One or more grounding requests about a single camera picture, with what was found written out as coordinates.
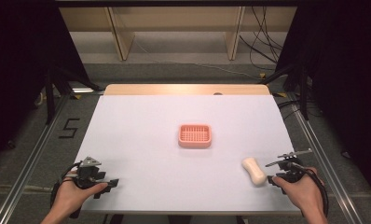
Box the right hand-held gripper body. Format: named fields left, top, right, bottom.
left=265, top=148, right=313, bottom=185

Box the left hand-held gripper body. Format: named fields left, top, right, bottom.
left=69, top=156, right=107, bottom=190

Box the white soap bar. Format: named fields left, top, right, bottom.
left=241, top=157, right=268, bottom=187

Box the pink soap dish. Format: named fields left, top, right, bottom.
left=177, top=123, right=213, bottom=149

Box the person's right hand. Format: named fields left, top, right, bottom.
left=271, top=166, right=323, bottom=217

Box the person's left hand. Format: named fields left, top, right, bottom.
left=51, top=178, right=109, bottom=218

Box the white table mat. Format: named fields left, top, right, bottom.
left=74, top=94, right=302, bottom=216

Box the black metal stand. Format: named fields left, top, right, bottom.
left=260, top=61, right=310, bottom=121
left=43, top=64, right=102, bottom=126

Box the black curtain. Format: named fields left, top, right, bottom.
left=275, top=0, right=371, bottom=206
left=0, top=0, right=91, bottom=166

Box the wooden table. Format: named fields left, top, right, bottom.
left=103, top=83, right=271, bottom=96

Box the beige wooden shelf unit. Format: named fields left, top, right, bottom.
left=59, top=7, right=298, bottom=62

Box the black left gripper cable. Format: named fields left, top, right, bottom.
left=49, top=161, right=83, bottom=219

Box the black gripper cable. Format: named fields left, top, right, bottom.
left=290, top=161, right=330, bottom=217
left=49, top=161, right=83, bottom=219

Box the aluminium floor rail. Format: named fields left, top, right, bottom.
left=286, top=92, right=365, bottom=224
left=0, top=92, right=70, bottom=224

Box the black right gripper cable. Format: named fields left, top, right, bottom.
left=290, top=161, right=330, bottom=217

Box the bundle of black floor cables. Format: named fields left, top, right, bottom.
left=239, top=7, right=288, bottom=71

